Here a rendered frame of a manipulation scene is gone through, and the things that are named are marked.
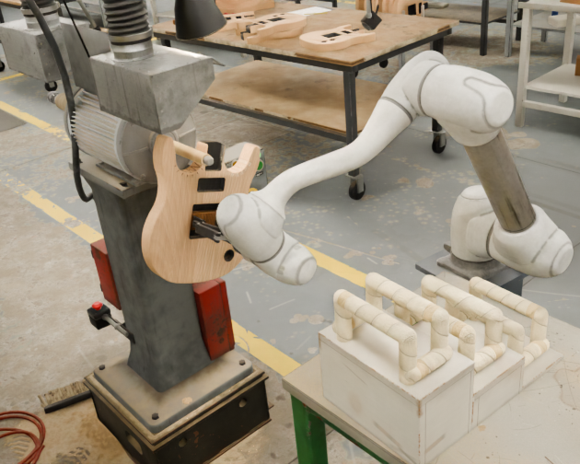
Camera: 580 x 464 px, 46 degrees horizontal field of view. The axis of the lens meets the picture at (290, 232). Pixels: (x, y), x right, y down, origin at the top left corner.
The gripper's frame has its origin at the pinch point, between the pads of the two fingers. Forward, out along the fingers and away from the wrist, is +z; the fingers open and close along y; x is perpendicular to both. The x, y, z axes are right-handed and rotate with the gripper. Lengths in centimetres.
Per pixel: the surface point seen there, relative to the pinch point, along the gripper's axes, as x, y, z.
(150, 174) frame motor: 8.7, -7.4, 19.0
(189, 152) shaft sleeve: 18.6, -6.2, 3.3
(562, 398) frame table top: -9, 20, -99
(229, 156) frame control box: 13.8, 21.8, 21.0
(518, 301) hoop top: 5, 23, -83
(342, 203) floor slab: -39, 203, 131
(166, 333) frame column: -52, 16, 35
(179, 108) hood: 32.0, -19.7, -10.1
